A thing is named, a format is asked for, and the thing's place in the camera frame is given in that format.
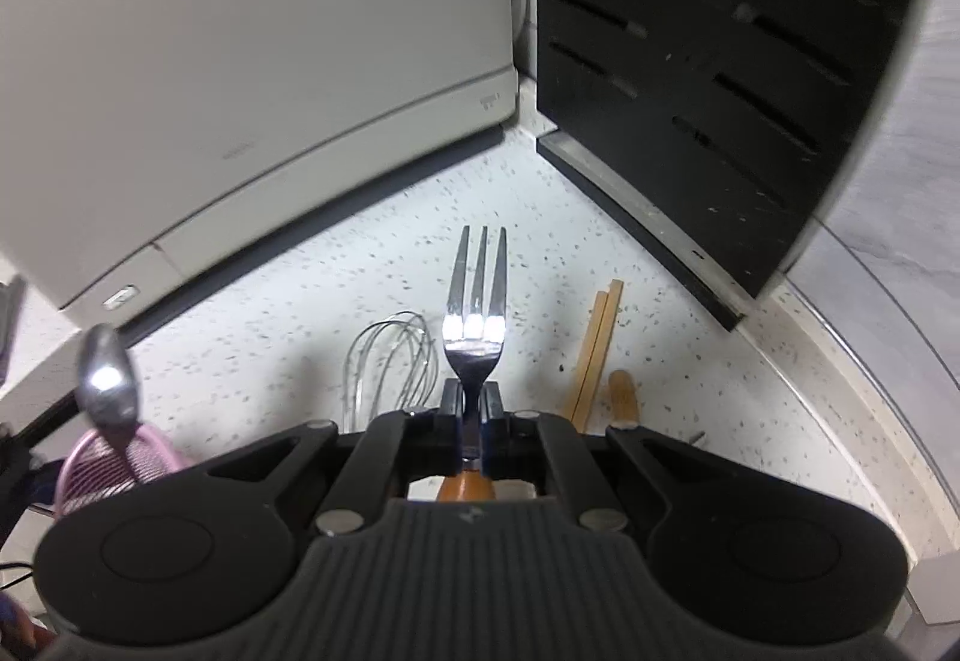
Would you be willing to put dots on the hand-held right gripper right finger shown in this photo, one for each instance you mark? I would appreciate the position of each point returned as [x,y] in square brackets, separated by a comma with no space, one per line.
[486,443]

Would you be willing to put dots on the black slotted utensil holder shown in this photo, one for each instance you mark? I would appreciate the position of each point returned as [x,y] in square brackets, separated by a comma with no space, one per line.
[712,69]

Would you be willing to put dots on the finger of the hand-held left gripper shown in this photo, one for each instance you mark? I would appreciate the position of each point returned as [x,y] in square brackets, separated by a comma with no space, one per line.
[45,425]

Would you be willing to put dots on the pink mesh utensil holder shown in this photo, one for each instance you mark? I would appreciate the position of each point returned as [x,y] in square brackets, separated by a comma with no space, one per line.
[75,473]

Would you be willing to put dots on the metal spoon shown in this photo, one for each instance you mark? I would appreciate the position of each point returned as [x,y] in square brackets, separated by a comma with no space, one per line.
[109,376]

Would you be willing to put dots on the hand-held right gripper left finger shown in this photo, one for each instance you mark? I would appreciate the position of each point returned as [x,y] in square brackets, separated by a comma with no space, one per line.
[457,443]

